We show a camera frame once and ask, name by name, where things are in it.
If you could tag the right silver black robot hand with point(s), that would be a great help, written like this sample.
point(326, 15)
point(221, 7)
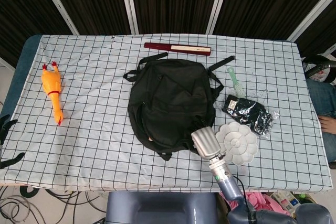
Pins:
point(206, 142)

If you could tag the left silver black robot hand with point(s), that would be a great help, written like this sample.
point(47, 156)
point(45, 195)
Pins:
point(5, 125)

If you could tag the black backpack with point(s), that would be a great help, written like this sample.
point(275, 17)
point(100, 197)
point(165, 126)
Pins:
point(170, 98)

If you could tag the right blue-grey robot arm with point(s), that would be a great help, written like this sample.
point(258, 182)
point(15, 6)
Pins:
point(231, 187)

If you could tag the black socks in plastic bag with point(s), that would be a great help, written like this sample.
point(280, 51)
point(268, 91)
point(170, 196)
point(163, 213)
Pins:
point(241, 108)

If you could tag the white flower paint palette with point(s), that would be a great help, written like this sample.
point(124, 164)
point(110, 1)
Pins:
point(236, 142)

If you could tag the blue padded table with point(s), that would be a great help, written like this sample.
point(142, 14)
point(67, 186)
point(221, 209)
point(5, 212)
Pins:
point(21, 72)

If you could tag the orange rubber chicken toy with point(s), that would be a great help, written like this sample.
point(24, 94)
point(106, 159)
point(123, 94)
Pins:
point(51, 85)

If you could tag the light green plastic comb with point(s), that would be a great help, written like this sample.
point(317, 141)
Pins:
point(234, 79)

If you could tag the blue-grey robot torso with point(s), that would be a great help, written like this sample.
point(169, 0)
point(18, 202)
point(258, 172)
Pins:
point(157, 208)

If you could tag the pink cloth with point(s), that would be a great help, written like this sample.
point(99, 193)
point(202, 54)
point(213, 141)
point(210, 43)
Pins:
point(260, 205)

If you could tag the white black checked tablecloth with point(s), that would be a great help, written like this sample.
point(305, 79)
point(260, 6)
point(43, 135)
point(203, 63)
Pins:
point(92, 129)

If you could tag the printed cardboard package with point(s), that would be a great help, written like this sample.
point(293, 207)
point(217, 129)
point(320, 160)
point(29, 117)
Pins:
point(286, 201)

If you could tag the dark red folding fan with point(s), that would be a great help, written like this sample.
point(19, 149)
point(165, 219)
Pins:
point(160, 46)

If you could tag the seated person in jeans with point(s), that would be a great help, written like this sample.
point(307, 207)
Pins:
point(320, 98)

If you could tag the white partition frame post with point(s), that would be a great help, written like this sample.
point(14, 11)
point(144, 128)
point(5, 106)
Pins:
point(56, 1)
point(309, 16)
point(219, 1)
point(128, 3)

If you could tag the black curved chair frame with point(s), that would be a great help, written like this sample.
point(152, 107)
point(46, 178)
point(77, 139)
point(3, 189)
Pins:
point(329, 64)

